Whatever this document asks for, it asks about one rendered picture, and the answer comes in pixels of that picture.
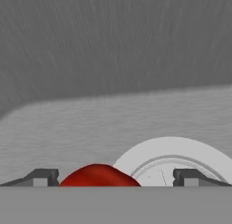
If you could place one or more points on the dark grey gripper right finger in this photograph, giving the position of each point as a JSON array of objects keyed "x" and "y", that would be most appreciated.
[{"x": 188, "y": 175}]

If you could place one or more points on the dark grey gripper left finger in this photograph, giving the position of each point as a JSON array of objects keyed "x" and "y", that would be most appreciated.
[{"x": 42, "y": 175}]

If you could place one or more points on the white round sink drain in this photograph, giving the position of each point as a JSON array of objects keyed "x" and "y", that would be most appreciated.
[{"x": 169, "y": 153}]

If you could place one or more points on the red tomato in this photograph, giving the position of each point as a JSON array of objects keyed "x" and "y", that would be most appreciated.
[{"x": 99, "y": 175}]

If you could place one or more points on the grey steel sink basin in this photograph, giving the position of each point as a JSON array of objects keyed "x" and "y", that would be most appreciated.
[{"x": 114, "y": 82}]

